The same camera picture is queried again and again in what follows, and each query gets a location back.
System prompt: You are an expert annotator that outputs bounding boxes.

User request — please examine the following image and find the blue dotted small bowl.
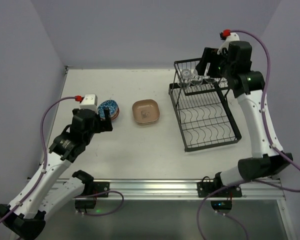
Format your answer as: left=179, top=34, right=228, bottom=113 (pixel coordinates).
left=97, top=99, right=119, bottom=119

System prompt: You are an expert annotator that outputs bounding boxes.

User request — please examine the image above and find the clear glass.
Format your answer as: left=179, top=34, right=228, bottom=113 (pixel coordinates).
left=205, top=76, right=216, bottom=84
left=179, top=69, right=192, bottom=88
left=191, top=73, right=204, bottom=86

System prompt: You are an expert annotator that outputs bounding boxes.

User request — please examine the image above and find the brown square panda plate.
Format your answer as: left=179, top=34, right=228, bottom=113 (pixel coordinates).
left=132, top=99, right=160, bottom=122

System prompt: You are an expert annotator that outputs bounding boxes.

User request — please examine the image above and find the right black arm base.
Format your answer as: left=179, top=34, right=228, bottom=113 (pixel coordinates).
left=196, top=176, right=243, bottom=213

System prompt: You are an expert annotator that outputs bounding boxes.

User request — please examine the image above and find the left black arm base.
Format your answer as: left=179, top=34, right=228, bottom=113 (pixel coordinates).
left=74, top=181, right=110, bottom=213

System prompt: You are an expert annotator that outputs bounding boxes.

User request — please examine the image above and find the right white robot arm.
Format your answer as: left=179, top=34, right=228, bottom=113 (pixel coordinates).
left=195, top=40, right=289, bottom=189

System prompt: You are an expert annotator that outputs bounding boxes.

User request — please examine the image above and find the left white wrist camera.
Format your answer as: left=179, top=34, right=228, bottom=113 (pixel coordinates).
left=79, top=94, right=98, bottom=112

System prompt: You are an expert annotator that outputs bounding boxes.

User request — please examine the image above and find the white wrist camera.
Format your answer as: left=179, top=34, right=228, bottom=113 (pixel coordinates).
left=79, top=94, right=98, bottom=112
left=217, top=29, right=240, bottom=55

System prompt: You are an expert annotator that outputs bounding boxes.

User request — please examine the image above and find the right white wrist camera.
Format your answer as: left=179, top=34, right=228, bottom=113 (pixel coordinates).
left=217, top=29, right=240, bottom=55

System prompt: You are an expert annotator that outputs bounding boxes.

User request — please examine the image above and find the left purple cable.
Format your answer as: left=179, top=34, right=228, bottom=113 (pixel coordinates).
left=0, top=95, right=125, bottom=230

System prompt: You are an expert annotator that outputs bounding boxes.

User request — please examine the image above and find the purple cable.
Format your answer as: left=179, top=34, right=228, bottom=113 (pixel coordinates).
left=0, top=95, right=125, bottom=230
left=197, top=29, right=300, bottom=240

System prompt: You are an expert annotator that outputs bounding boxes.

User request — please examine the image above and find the black wire dish rack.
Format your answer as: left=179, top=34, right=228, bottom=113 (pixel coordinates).
left=168, top=58, right=242, bottom=152

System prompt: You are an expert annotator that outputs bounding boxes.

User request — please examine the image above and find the aluminium mounting rail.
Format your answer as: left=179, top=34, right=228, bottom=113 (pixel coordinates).
left=94, top=179, right=285, bottom=201

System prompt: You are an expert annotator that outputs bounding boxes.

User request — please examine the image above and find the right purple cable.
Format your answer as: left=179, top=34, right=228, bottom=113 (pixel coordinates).
left=197, top=29, right=300, bottom=240

